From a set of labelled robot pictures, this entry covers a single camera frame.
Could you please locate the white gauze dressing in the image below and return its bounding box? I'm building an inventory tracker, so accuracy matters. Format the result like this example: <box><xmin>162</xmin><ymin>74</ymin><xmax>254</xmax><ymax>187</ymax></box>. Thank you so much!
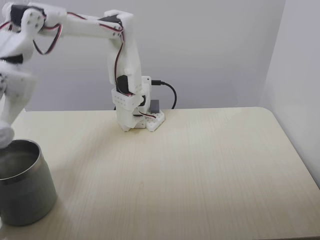
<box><xmin>0</xmin><ymin>120</ymin><xmax>15</xmax><ymax>150</ymax></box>

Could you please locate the stainless steel cup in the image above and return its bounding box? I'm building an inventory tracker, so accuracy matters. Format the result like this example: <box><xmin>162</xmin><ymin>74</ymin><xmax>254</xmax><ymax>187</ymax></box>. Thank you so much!
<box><xmin>0</xmin><ymin>139</ymin><xmax>59</xmax><ymax>227</ymax></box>

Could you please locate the small grey block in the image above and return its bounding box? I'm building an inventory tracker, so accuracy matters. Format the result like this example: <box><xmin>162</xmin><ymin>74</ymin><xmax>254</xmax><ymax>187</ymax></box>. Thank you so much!
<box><xmin>150</xmin><ymin>99</ymin><xmax>161</xmax><ymax>114</ymax></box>

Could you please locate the red black forearm servo wire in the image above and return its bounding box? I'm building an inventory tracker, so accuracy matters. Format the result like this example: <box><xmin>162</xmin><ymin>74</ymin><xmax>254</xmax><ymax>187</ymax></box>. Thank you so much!
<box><xmin>31</xmin><ymin>22</ymin><xmax>65</xmax><ymax>56</ymax></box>

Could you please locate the red black shoulder servo wire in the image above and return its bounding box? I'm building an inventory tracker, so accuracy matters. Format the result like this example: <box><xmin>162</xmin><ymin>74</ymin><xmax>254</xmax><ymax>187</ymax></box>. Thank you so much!
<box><xmin>113</xmin><ymin>23</ymin><xmax>127</xmax><ymax>85</ymax></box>

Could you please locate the red black base servo wire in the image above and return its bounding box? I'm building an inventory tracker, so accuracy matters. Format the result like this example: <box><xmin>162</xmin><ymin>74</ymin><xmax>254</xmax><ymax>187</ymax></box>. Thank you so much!
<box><xmin>132</xmin><ymin>109</ymin><xmax>155</xmax><ymax>120</ymax></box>

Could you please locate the black power cable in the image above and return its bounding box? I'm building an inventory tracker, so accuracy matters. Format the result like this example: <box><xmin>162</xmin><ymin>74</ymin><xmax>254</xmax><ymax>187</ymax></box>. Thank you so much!
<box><xmin>151</xmin><ymin>79</ymin><xmax>178</xmax><ymax>110</ymax></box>

